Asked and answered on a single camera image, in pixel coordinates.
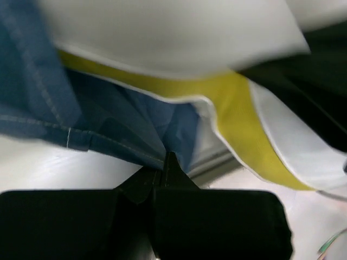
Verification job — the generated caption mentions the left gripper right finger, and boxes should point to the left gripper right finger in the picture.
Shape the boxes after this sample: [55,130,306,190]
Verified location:
[151,152,293,259]

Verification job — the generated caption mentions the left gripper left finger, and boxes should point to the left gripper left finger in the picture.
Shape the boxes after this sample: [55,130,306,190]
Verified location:
[1,167,162,259]

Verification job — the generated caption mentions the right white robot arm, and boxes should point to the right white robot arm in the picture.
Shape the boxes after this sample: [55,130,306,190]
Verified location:
[239,22,346,152]

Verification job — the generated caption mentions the white pillow yellow edge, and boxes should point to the white pillow yellow edge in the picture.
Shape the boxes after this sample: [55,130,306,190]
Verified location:
[38,1,346,190]

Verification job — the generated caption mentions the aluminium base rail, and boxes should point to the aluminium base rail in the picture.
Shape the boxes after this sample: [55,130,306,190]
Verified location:
[188,150,239,178]

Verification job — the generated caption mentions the blue letter print pillowcase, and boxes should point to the blue letter print pillowcase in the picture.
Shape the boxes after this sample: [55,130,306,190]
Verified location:
[1,1,199,171]

